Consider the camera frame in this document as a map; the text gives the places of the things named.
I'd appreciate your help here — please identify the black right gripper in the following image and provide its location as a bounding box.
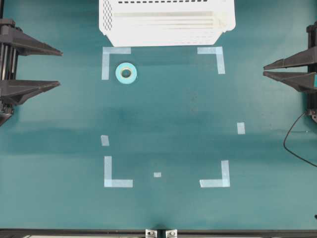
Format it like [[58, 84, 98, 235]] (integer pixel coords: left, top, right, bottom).
[[263, 22, 317, 115]]

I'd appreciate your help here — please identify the small right tape strip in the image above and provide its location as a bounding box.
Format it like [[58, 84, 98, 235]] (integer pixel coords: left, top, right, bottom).
[[237, 122, 246, 135]]

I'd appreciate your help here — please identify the left metal bracket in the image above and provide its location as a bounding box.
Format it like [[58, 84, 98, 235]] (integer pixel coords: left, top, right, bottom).
[[145, 229, 158, 238]]

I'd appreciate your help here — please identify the light blue tape roll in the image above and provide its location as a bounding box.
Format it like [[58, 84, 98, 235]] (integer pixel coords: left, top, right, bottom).
[[115, 62, 137, 84]]

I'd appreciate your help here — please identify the white perforated plastic basket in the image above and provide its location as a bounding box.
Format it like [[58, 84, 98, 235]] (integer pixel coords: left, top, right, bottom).
[[99, 0, 236, 47]]

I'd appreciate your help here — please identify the small left tape strip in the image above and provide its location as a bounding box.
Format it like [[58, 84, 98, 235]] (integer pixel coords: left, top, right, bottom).
[[101, 135, 109, 146]]

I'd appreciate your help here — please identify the top left tape corner marker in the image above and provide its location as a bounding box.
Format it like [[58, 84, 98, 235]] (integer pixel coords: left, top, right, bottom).
[[102, 47, 131, 80]]

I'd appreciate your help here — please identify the tape corner marker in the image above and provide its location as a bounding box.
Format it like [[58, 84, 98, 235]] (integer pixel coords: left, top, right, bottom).
[[197, 47, 225, 74], [104, 156, 133, 188], [200, 160, 230, 188], [102, 47, 131, 80]]

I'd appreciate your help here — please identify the bottom left tape corner marker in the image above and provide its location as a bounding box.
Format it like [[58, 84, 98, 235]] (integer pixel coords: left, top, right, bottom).
[[104, 156, 133, 188]]

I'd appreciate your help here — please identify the black cable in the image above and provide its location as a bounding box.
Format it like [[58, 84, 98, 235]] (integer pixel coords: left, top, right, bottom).
[[283, 112, 317, 167]]

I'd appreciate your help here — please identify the top right tape corner marker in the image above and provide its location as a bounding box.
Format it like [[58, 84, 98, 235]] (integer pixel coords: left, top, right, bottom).
[[197, 47, 225, 74]]

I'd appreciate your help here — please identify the small tape strip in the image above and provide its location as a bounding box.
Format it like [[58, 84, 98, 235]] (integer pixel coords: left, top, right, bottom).
[[237, 122, 246, 135], [101, 135, 109, 146]]

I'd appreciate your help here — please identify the bottom right tape corner marker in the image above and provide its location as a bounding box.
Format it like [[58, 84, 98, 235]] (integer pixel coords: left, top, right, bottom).
[[200, 160, 230, 188]]

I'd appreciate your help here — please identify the metal bracket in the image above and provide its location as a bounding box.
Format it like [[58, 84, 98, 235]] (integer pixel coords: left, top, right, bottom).
[[145, 229, 158, 238], [165, 229, 178, 238]]

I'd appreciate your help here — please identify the right metal bracket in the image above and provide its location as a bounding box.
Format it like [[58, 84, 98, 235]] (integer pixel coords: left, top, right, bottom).
[[165, 229, 178, 238]]

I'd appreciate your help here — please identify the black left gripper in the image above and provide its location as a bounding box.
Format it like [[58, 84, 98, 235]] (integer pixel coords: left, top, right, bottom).
[[0, 18, 62, 125]]

